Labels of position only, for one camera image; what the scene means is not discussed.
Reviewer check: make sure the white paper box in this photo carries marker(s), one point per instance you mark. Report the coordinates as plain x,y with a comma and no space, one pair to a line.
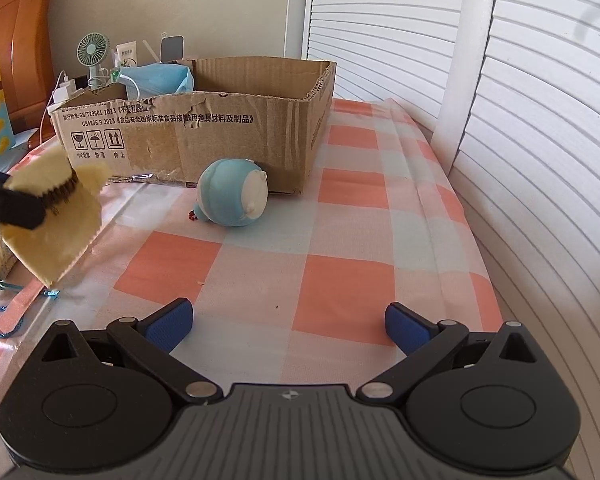
127,54

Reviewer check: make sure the white charger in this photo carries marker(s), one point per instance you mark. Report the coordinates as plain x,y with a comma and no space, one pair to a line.
66,91

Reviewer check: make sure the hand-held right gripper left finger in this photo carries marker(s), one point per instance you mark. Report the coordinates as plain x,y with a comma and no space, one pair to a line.
171,327

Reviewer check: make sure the white door post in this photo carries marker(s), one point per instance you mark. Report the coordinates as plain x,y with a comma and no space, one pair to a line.
467,60

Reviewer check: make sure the pink checkered tablecloth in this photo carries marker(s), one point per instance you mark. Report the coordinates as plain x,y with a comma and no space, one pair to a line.
290,270

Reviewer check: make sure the green desk fan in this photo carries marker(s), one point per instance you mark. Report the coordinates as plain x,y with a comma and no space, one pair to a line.
93,52

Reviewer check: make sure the blue plush toy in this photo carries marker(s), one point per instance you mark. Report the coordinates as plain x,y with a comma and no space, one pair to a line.
230,192

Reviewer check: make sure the brown hair scrunchie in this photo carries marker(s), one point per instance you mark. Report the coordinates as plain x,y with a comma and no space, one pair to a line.
62,192

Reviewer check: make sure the brown cardboard box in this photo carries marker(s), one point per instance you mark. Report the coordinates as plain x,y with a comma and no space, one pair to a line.
220,130

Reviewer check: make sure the pale yellow cloth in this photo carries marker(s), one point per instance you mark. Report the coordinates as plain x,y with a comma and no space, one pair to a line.
55,240

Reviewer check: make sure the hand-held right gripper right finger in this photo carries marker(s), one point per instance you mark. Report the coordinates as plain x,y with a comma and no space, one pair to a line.
406,327

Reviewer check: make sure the wooden headboard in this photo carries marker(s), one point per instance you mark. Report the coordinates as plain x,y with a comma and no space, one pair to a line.
25,35

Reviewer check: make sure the blue face mask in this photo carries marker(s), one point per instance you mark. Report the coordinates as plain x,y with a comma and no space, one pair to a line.
155,80

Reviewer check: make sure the white louvered door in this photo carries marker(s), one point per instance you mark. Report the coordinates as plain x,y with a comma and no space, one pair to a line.
380,25
555,185

